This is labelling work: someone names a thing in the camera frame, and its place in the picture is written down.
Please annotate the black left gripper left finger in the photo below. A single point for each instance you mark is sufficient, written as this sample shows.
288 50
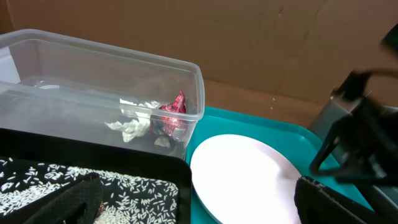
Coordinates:
78 202

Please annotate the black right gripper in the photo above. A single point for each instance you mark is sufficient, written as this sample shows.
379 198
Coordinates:
367 140

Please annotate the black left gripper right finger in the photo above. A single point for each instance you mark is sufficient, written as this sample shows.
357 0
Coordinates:
319 204

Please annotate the rice and food waste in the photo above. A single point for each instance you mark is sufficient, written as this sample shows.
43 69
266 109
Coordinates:
126 198

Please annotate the pink plate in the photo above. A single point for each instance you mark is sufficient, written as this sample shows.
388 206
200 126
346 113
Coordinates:
242 180

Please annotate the white tissue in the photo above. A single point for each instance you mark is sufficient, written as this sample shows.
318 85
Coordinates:
139 124

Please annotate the red snack wrapper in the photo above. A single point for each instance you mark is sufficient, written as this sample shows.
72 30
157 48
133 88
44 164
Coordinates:
173 128

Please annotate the grey plastic dish rack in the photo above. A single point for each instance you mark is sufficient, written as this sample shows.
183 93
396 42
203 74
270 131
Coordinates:
342 124

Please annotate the teal plastic tray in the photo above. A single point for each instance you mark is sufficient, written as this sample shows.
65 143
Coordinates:
296 143

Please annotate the black plastic tray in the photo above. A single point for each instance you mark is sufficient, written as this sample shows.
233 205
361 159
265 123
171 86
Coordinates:
68 152

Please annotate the brown cardboard panel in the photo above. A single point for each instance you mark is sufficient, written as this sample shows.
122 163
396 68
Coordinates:
299 48

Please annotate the clear plastic bin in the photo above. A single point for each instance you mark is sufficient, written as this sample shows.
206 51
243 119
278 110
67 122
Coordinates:
68 87

